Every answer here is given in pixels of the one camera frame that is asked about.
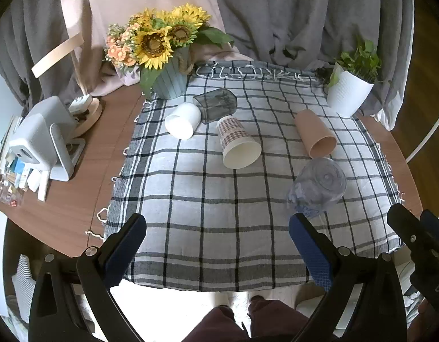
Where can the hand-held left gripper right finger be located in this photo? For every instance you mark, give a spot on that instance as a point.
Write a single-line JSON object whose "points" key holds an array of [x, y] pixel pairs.
{"points": [[312, 253]]}

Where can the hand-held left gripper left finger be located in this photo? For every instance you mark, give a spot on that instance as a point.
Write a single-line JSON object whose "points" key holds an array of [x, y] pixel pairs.
{"points": [[124, 253]]}

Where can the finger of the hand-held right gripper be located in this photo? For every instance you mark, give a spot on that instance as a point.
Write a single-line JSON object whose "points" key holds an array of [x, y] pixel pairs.
{"points": [[402, 222], [433, 226]]}

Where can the small clear plastic cup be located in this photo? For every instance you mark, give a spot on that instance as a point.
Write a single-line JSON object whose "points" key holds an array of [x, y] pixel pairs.
{"points": [[6, 192]]}

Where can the plaid paper cup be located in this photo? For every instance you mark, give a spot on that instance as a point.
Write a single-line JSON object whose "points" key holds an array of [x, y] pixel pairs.
{"points": [[235, 139]]}

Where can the white cup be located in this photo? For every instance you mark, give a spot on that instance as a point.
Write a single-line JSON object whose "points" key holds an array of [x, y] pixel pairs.
{"points": [[184, 119]]}

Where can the dark grey transparent cup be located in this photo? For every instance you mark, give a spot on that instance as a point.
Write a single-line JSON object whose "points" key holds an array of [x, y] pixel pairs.
{"points": [[216, 105]]}

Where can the person's maroon trousers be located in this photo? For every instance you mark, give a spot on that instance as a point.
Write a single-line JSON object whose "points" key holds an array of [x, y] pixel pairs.
{"points": [[273, 319]]}

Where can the white curved pipe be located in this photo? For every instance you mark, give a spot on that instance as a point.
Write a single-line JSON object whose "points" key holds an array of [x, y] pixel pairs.
{"points": [[431, 131]]}

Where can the checkered cloth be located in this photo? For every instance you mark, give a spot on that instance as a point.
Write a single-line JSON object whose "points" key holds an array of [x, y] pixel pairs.
{"points": [[212, 213]]}

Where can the white ribbed heater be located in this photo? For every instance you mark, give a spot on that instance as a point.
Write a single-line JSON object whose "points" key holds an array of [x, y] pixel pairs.
{"points": [[23, 288]]}

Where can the white ribbed plant pot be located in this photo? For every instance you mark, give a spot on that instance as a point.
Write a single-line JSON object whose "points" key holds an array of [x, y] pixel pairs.
{"points": [[347, 92]]}

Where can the wooden base desk lamp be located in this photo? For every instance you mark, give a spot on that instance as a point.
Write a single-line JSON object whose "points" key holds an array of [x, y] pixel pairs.
{"points": [[89, 115]]}

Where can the white desktop device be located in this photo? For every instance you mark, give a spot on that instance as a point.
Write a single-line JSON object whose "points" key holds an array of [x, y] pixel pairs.
{"points": [[38, 131]]}

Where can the green potted plant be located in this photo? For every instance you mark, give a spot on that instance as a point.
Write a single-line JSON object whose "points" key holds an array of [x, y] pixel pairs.
{"points": [[363, 60]]}

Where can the blue-grey ribbed vase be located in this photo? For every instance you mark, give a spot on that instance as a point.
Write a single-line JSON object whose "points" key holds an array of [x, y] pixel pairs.
{"points": [[171, 80]]}

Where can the sunflower bouquet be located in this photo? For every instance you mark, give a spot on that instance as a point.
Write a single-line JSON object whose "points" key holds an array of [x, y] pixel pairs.
{"points": [[155, 39]]}

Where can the grey curtain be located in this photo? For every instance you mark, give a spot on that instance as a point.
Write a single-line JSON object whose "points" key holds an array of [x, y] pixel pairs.
{"points": [[31, 25], [294, 14]]}

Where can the pink curtain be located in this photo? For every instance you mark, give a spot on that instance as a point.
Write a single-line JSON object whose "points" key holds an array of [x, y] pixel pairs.
{"points": [[112, 0]]}

